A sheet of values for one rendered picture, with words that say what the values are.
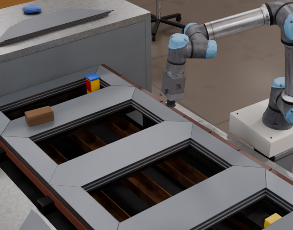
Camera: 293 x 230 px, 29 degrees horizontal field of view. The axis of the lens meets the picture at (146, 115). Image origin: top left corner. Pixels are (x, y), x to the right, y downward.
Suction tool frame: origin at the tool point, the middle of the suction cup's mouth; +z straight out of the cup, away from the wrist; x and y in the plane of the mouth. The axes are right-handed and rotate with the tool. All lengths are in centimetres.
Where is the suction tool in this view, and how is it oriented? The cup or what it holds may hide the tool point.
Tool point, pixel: (170, 104)
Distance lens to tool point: 242.5
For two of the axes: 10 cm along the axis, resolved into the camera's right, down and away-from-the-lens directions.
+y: 4.3, 5.1, -7.4
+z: -0.9, 8.4, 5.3
